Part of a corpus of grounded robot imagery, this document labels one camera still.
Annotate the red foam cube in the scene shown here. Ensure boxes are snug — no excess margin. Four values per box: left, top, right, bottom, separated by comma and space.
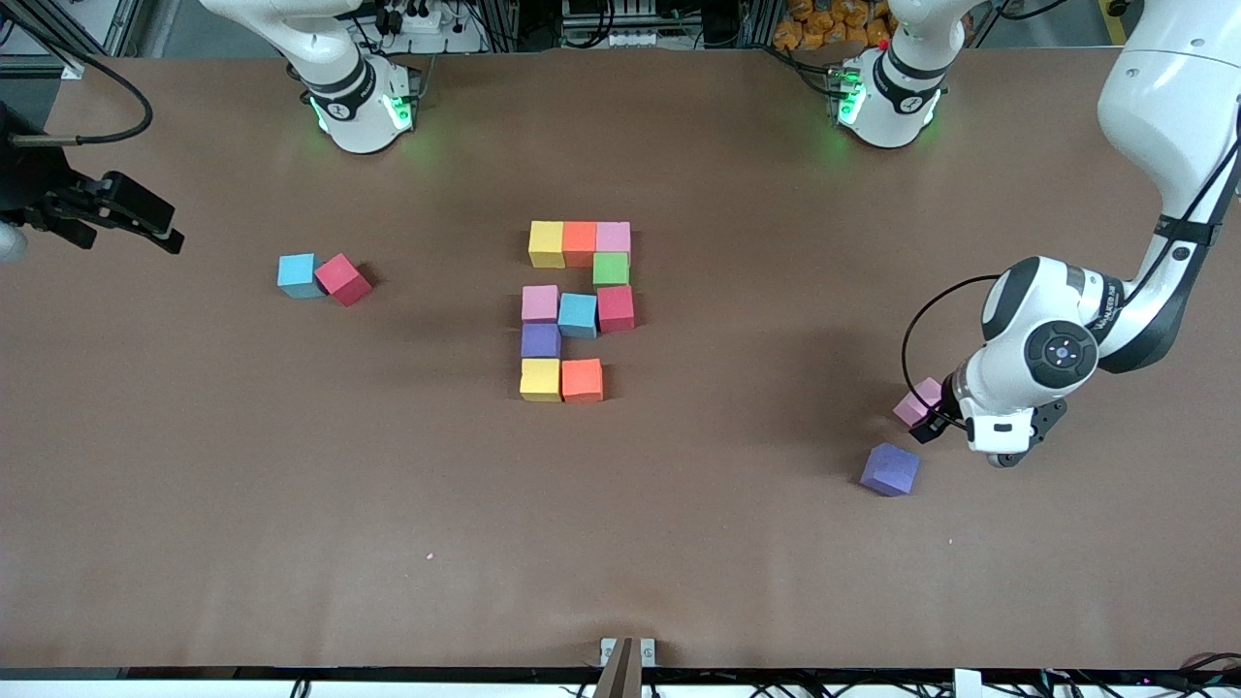
596, 285, 636, 334
314, 253, 373, 307

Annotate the cyan foam cube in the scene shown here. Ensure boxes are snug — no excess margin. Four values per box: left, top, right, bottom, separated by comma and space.
277, 253, 324, 300
557, 293, 599, 340

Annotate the yellow foam cube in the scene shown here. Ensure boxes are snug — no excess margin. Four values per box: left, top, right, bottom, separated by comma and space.
520, 359, 563, 403
528, 221, 566, 270

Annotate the white power strip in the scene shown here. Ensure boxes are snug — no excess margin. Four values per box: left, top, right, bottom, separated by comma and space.
373, 0, 457, 35

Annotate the brown table mat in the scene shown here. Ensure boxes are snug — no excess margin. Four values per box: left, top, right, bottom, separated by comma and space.
0, 47, 1241, 672

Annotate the bag of orange snacks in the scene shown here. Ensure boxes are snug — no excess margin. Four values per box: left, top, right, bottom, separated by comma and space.
771, 0, 898, 49

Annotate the grey equipment rack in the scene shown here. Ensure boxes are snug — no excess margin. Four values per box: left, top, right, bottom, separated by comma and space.
560, 0, 680, 49

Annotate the aluminium frame profile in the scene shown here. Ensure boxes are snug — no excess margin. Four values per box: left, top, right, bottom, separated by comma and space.
0, 0, 88, 80

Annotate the dark cable bundle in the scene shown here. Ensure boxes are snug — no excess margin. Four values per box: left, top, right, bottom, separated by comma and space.
1173, 651, 1241, 694

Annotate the metal bracket with brown post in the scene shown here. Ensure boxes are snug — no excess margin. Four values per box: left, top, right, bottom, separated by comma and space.
599, 637, 656, 698

